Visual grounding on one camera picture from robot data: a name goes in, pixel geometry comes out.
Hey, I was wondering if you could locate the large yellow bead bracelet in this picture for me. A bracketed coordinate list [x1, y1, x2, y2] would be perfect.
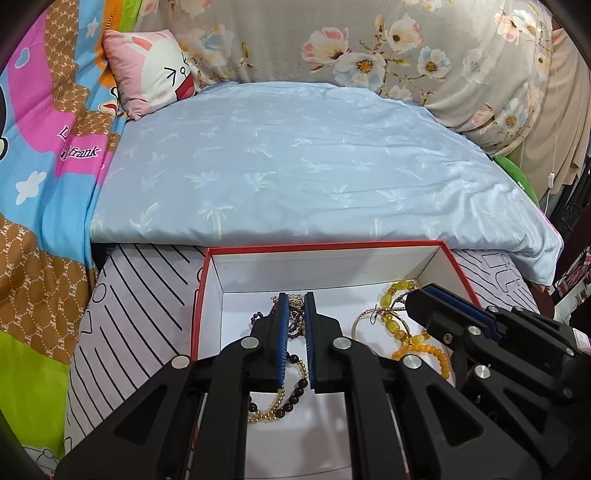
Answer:
[379, 279, 433, 351]

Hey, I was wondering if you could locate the dark purple bead bracelet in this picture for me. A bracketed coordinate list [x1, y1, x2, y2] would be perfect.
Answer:
[250, 294, 307, 338]

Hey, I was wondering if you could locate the red white cardboard box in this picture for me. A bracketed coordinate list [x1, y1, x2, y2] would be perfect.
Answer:
[191, 241, 480, 479]

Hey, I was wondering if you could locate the grey striped bed sheet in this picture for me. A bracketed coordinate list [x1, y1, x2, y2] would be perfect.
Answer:
[64, 245, 537, 450]

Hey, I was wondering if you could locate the green plastic object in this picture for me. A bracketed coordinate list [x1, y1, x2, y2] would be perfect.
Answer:
[494, 156, 539, 205]

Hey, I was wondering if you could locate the grey floral blanket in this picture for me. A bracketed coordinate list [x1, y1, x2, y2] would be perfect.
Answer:
[134, 0, 551, 155]

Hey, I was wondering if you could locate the light blue quilt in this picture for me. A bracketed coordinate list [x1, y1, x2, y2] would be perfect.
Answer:
[89, 82, 563, 285]

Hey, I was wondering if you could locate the colourful monkey cartoon blanket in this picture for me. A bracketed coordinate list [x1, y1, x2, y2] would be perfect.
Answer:
[1, 1, 138, 475]

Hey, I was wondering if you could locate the pink bunny pillow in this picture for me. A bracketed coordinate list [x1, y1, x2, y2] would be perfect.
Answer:
[102, 30, 200, 120]

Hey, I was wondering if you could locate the small orange bead bracelet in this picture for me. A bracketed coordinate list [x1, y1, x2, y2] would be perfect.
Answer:
[390, 343, 453, 381]

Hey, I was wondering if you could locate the dark and gold bead bracelet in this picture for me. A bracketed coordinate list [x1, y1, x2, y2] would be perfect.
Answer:
[247, 352, 310, 424]

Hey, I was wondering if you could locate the rose gold chain bracelet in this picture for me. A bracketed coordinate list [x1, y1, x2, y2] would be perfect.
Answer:
[351, 307, 410, 345]

